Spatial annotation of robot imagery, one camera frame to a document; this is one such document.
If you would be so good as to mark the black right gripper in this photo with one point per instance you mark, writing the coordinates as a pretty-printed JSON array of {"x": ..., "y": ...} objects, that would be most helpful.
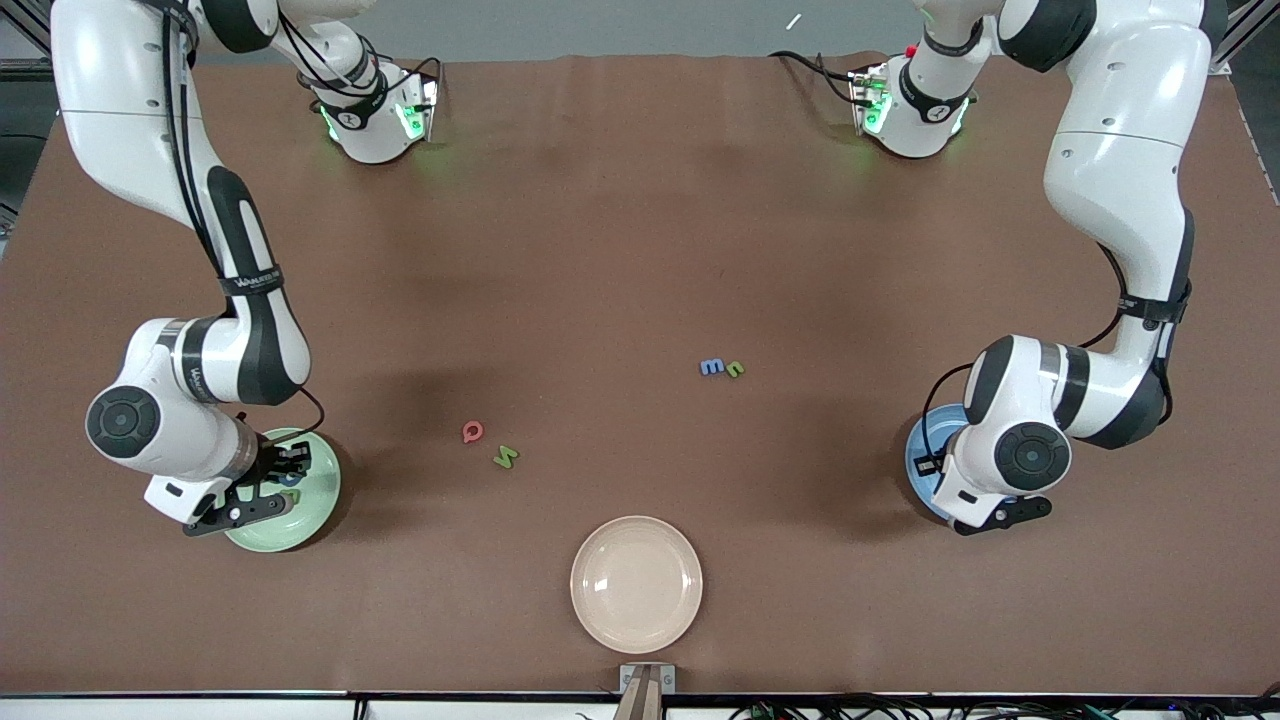
[{"x": 271, "y": 462}]

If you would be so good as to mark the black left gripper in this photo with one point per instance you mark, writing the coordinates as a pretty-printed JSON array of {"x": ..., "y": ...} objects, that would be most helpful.
[{"x": 931, "y": 465}]

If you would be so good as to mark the red capital letter Q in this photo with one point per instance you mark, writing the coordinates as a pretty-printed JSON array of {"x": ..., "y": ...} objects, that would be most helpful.
[{"x": 472, "y": 431}]

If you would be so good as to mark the green capital letter N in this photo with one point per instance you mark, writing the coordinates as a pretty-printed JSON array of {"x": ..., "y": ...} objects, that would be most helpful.
[{"x": 506, "y": 457}]

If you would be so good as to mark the blue small letter m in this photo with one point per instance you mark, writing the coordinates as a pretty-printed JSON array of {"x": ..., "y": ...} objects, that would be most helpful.
[{"x": 711, "y": 367}]

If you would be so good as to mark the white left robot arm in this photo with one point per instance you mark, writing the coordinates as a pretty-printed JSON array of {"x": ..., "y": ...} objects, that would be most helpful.
[{"x": 1120, "y": 150}]

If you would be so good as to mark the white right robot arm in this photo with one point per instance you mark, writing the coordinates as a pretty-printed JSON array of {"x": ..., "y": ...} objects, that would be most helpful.
[{"x": 120, "y": 120}]

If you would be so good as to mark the blue plate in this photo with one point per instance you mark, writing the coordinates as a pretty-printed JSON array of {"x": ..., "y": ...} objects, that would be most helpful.
[{"x": 925, "y": 492}]

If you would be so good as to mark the light green plate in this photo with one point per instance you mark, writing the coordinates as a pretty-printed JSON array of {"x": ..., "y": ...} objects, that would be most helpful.
[{"x": 315, "y": 512}]

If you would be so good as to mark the beige plate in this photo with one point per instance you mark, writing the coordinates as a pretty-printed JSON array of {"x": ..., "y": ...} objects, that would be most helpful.
[{"x": 636, "y": 585}]

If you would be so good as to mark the metal base connector plate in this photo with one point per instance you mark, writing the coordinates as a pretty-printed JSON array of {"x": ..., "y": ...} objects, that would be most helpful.
[
  {"x": 870, "y": 100},
  {"x": 420, "y": 105}
]

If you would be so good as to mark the brown table cover mat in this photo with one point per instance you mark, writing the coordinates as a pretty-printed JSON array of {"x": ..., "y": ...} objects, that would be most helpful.
[{"x": 600, "y": 250}]

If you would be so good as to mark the black right camera mount bar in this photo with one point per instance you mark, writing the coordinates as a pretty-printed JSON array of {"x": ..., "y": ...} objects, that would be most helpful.
[{"x": 240, "y": 510}]

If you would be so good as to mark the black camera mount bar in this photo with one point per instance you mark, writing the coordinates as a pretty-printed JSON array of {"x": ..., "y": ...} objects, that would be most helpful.
[
  {"x": 1005, "y": 512},
  {"x": 240, "y": 510}
]

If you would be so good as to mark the black left camera mount bar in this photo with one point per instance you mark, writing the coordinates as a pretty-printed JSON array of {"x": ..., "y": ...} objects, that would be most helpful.
[{"x": 1005, "y": 512}]

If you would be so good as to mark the white table edge rail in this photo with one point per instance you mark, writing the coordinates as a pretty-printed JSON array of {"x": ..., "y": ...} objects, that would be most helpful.
[{"x": 200, "y": 710}]

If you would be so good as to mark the grey camera stand bracket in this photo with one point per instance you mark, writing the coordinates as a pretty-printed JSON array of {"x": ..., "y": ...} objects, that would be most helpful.
[{"x": 646, "y": 680}]

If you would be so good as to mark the aluminium frame profile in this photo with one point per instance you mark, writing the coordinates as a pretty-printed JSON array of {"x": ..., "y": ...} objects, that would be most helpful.
[
  {"x": 1255, "y": 20},
  {"x": 25, "y": 45}
]

